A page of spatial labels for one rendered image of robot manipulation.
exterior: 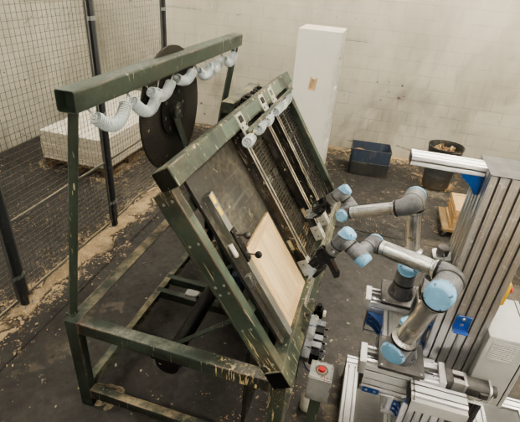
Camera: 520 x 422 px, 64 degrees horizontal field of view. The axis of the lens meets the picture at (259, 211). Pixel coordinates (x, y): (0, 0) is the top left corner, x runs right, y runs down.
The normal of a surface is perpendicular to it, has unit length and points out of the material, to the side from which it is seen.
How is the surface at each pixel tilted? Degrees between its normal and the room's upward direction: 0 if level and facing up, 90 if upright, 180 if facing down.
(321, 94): 90
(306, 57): 90
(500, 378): 90
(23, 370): 0
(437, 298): 83
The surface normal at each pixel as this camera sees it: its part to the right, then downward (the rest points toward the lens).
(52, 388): 0.07, -0.86
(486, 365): -0.27, 0.47
